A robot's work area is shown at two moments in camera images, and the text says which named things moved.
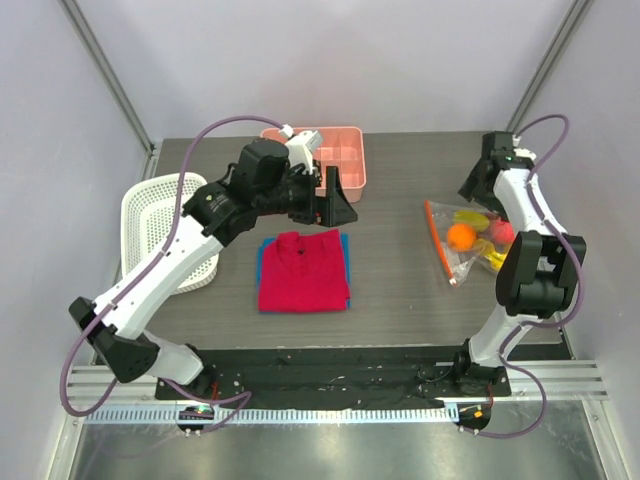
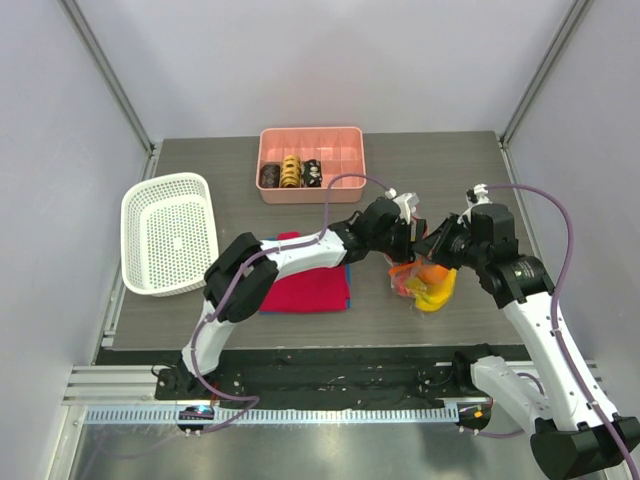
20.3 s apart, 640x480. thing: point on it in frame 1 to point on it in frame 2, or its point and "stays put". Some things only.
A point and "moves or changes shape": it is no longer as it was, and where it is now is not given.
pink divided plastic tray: [342, 148] stays put
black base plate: [335, 374] stays put
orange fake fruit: [461, 237] moves or changes shape
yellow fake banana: [487, 249] moves or changes shape
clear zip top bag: [465, 235] moves or changes shape
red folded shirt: [302, 272] stays put
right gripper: [478, 179] to [442, 242]
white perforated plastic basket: [148, 212] stays put
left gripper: [340, 210] to [406, 254]
